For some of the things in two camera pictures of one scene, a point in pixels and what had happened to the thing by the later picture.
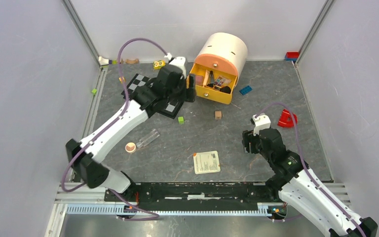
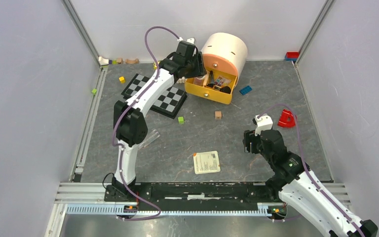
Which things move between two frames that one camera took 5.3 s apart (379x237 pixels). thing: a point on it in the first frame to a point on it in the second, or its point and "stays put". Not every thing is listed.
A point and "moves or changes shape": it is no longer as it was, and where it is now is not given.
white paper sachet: [206, 162] stays put
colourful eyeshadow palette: [220, 81] stays put
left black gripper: [189, 93] to [200, 69]
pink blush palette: [199, 80] stays put
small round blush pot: [130, 147] moves or changes shape
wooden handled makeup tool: [207, 76] stays put
